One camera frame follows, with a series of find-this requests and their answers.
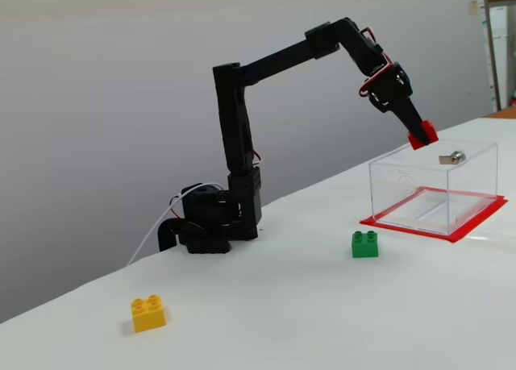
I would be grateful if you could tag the grey metal shelf post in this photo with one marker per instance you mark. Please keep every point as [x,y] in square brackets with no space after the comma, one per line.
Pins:
[490,63]

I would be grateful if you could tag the transparent plastic box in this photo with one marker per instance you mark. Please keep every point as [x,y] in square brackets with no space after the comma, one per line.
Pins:
[407,184]

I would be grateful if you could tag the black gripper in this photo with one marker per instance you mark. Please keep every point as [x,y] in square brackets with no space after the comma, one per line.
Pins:
[397,97]

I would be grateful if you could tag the brown wooden table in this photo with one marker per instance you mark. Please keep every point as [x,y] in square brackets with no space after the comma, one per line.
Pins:
[506,113]

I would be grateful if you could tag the yellow lego brick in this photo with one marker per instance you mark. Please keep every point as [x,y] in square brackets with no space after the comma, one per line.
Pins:
[148,315]

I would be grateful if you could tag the silver cam lock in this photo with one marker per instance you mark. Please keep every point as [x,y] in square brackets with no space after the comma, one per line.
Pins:
[457,156]

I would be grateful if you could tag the green lego brick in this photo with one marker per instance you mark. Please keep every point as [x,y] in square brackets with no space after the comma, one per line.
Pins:
[364,247]

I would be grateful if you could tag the red lego brick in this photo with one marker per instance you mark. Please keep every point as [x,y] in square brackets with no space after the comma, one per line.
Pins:
[431,130]

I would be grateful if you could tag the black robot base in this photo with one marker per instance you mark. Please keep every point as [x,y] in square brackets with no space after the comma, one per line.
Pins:
[205,225]

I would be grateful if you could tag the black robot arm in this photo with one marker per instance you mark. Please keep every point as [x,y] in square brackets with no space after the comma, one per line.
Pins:
[235,124]

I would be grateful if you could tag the red tape frame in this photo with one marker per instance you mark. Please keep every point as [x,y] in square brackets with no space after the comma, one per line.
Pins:
[479,217]

